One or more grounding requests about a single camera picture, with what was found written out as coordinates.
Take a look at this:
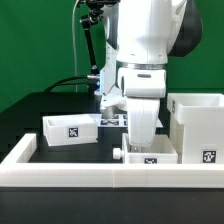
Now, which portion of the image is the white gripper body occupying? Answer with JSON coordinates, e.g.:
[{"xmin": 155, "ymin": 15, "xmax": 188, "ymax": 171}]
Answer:
[{"xmin": 118, "ymin": 68, "xmax": 166, "ymax": 147}]

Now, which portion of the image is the white drawer cabinet box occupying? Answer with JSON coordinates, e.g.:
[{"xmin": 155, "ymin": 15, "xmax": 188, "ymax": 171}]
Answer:
[{"xmin": 167, "ymin": 93, "xmax": 224, "ymax": 164}]

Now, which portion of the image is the white front drawer tray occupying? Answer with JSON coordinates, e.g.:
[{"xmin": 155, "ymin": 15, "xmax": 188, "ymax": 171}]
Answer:
[{"xmin": 113, "ymin": 133, "xmax": 178, "ymax": 164}]

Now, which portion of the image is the white drawer tray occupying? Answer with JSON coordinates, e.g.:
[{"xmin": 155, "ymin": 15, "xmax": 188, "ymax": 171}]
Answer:
[
  {"xmin": 113, "ymin": 133, "xmax": 178, "ymax": 164},
  {"xmin": 43, "ymin": 114, "xmax": 98, "ymax": 146}
]

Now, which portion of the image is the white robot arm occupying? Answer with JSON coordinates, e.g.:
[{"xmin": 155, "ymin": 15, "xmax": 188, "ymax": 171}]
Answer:
[{"xmin": 100, "ymin": 0, "xmax": 203, "ymax": 147}]

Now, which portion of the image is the white marker tag sheet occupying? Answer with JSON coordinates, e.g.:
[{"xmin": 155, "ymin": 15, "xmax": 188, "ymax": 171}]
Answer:
[{"xmin": 91, "ymin": 113, "xmax": 164, "ymax": 129}]

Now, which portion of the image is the black base cable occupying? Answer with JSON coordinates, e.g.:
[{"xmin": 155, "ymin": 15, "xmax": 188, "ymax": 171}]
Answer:
[{"xmin": 43, "ymin": 75, "xmax": 101, "ymax": 93}]

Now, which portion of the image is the white hanging cable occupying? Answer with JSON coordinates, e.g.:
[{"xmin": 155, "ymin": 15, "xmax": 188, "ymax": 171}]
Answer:
[{"xmin": 71, "ymin": 0, "xmax": 83, "ymax": 93}]

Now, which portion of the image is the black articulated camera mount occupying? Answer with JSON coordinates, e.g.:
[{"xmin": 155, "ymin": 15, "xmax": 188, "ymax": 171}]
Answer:
[{"xmin": 79, "ymin": 0, "xmax": 118, "ymax": 77}]

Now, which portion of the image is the white fence frame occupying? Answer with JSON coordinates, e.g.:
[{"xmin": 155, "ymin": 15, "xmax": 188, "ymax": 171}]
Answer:
[{"xmin": 0, "ymin": 133, "xmax": 224, "ymax": 188}]

